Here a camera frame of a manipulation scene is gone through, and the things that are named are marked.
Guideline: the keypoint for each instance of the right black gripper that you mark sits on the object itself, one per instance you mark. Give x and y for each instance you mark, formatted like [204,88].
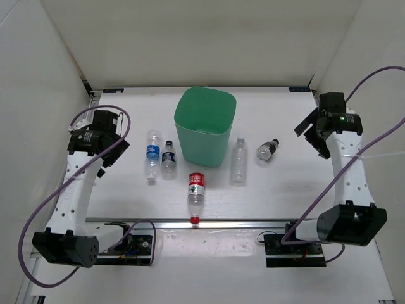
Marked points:
[320,146]

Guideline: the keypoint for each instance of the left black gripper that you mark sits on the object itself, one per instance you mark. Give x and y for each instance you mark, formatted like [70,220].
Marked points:
[118,150]

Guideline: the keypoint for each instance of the blue label water bottle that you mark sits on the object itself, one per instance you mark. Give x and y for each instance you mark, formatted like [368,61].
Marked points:
[153,152]

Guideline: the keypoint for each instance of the small black cap bottle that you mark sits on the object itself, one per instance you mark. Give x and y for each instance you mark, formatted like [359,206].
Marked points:
[267,150]

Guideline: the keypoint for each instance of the dark label Pepsi bottle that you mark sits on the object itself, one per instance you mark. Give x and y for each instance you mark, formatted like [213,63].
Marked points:
[168,161]

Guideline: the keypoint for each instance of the clear unlabelled plastic bottle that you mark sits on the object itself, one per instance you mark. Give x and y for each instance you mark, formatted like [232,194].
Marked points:
[238,170]

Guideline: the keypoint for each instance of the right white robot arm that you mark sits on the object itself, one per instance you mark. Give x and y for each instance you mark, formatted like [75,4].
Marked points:
[354,218]

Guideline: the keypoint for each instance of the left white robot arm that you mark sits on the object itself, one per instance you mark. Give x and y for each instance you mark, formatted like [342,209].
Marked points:
[65,240]

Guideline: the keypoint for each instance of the green plastic bin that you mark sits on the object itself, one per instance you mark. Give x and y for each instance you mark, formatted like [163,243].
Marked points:
[203,120]

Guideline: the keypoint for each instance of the red label water bottle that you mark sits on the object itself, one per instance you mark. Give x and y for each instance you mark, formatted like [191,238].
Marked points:
[196,196]

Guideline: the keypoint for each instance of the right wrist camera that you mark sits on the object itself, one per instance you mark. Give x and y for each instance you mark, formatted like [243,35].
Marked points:
[331,102]

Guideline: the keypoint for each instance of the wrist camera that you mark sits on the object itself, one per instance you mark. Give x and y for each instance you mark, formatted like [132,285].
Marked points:
[331,102]
[104,121]

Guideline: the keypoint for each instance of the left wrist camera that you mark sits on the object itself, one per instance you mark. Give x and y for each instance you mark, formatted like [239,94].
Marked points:
[104,121]

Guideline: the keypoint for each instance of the aluminium frame rail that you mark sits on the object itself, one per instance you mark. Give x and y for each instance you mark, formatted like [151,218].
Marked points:
[221,223]

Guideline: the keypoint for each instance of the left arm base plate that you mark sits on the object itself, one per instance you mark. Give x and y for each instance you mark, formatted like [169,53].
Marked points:
[138,252]

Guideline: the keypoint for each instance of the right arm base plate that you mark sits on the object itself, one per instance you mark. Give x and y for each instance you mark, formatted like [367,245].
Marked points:
[283,256]

